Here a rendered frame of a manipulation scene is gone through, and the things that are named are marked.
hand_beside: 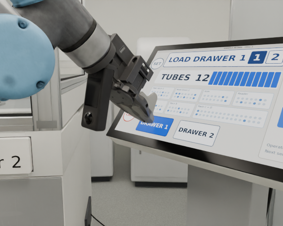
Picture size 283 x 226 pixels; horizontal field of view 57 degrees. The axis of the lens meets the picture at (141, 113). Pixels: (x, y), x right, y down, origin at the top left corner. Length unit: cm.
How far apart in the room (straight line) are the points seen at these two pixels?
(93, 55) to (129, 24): 357
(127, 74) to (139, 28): 351
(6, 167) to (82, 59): 53
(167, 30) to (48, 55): 378
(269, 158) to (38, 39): 38
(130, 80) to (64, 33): 15
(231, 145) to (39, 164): 59
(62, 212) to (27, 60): 73
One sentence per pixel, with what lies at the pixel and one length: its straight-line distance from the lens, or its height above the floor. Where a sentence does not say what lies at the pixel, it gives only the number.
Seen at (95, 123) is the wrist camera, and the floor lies 104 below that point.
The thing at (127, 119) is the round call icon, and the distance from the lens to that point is 66.
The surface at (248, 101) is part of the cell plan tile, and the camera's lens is 55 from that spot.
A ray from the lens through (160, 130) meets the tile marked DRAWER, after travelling 59.
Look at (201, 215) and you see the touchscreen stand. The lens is 70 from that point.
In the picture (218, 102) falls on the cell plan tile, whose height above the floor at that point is 106.
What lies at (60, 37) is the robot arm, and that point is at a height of 118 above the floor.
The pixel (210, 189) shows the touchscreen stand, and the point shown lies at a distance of 66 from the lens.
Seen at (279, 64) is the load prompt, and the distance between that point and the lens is 59.
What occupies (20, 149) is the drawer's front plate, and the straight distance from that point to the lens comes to 86.
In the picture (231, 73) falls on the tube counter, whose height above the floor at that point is 112.
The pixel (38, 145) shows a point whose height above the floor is 90.
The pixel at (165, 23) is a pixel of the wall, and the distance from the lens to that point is 402.
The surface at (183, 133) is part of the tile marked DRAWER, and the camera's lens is 55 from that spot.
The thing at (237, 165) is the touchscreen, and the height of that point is 97.
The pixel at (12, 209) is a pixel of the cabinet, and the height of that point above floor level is 70.
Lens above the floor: 113
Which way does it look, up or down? 10 degrees down
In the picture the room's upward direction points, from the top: straight up
